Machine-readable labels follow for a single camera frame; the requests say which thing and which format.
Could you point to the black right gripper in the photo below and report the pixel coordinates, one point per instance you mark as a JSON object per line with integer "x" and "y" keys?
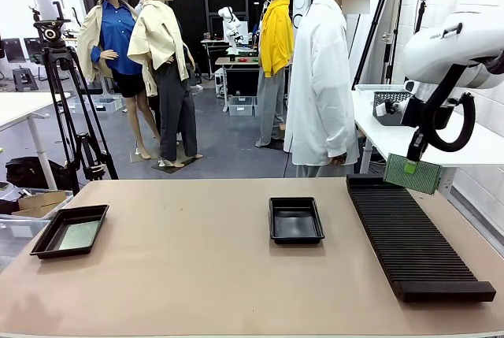
{"x": 409, "y": 113}

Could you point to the green circuit board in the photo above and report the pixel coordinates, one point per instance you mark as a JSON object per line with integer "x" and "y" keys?
{"x": 427, "y": 178}
{"x": 78, "y": 235}

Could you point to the black ESD tray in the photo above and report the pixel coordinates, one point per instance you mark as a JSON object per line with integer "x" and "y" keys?
{"x": 47, "y": 241}
{"x": 296, "y": 220}

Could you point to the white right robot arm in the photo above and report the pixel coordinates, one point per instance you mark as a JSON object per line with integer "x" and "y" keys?
{"x": 453, "y": 54}

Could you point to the person's right hand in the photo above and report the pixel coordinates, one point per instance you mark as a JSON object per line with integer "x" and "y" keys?
{"x": 338, "y": 160}

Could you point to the white side table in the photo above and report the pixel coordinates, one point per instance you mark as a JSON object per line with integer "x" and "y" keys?
{"x": 378, "y": 137}

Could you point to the grey plastic basket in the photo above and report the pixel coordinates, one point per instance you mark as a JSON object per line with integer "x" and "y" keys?
{"x": 393, "y": 97}

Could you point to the clear plastic bin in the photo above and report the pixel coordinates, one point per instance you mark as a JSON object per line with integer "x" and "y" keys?
{"x": 382, "y": 88}

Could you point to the black slotted board rack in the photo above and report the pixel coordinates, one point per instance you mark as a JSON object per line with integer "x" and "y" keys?
{"x": 413, "y": 235}

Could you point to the black clamp stand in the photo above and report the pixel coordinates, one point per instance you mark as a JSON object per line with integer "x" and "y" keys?
{"x": 388, "y": 62}

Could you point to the black slanted stand pole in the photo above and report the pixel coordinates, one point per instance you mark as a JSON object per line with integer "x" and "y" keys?
{"x": 357, "y": 78}

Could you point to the person in white coat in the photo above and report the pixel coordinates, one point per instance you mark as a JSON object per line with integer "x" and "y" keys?
{"x": 319, "y": 78}

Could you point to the black light stand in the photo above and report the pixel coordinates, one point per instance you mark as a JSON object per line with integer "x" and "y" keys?
{"x": 421, "y": 15}

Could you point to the mannequin with yellow hoodie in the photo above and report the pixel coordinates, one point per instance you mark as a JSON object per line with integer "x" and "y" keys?
{"x": 275, "y": 38}

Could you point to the clear storage box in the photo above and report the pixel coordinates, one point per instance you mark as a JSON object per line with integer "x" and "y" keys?
{"x": 241, "y": 106}

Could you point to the white tower fan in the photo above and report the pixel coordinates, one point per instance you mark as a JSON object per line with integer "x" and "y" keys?
{"x": 301, "y": 3}

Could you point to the background desk with black cabinet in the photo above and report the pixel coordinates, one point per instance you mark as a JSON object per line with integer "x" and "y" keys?
{"x": 238, "y": 80}

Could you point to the small white background robot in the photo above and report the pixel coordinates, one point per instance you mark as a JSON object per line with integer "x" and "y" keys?
{"x": 230, "y": 27}

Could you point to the mannequin with cream jacket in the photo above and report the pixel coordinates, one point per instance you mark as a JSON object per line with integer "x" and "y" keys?
{"x": 157, "y": 38}

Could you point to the mannequin with blue shirt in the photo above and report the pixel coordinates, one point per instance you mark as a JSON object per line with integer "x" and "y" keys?
{"x": 116, "y": 38}

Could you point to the brown cardboard box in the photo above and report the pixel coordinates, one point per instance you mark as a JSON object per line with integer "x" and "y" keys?
{"x": 43, "y": 200}

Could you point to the black bag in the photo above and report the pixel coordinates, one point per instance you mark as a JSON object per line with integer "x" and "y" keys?
{"x": 31, "y": 172}

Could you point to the dark computer monitor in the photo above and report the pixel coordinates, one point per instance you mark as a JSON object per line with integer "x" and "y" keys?
{"x": 33, "y": 46}
{"x": 12, "y": 49}

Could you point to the black step stool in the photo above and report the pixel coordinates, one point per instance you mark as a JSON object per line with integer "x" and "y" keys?
{"x": 24, "y": 78}

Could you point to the large white work table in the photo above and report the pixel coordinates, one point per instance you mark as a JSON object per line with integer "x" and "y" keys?
{"x": 19, "y": 105}

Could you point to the large transparent plastic crate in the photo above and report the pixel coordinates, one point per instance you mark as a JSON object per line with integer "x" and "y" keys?
{"x": 19, "y": 231}

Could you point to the black mannequin base plate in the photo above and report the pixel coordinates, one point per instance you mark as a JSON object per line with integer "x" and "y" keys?
{"x": 173, "y": 168}

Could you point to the black camera tripod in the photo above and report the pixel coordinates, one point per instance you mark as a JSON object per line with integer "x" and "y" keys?
{"x": 51, "y": 34}

